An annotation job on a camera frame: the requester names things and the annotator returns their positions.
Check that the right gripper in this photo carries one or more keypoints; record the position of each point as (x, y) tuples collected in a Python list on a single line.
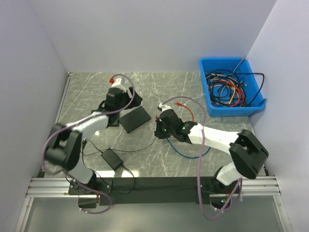
[(159, 132)]

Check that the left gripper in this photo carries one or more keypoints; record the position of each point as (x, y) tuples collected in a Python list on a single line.
[(135, 102)]

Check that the black network switch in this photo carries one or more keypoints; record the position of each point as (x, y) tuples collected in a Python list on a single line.
[(134, 119), (113, 120)]

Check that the black power adapter with cord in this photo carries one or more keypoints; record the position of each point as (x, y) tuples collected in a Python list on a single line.
[(113, 160)]

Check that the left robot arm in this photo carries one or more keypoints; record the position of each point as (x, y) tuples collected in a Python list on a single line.
[(64, 145)]

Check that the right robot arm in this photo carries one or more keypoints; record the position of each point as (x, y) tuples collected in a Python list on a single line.
[(247, 153)]

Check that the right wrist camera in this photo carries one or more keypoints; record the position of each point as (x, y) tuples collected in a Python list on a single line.
[(163, 107)]

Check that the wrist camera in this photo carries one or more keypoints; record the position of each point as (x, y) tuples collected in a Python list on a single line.
[(118, 82), (163, 107)]

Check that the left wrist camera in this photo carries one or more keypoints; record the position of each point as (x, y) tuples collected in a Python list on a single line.
[(118, 82)]

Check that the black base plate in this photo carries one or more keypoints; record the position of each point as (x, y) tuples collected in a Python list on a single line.
[(123, 190)]

